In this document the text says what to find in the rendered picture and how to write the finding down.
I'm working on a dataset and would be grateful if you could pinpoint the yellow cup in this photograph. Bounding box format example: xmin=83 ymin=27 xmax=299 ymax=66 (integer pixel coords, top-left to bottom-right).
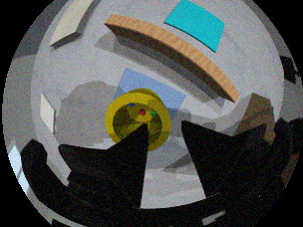
xmin=105 ymin=89 xmax=171 ymax=152

